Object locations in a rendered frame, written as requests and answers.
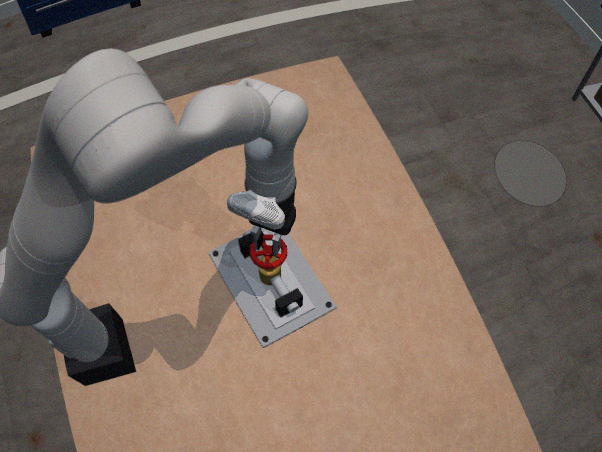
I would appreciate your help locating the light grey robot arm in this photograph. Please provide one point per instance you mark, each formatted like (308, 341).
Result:
(120, 138)

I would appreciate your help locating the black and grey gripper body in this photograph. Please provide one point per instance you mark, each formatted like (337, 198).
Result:
(267, 204)

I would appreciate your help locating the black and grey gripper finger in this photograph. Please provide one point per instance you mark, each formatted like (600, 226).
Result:
(258, 236)
(276, 244)

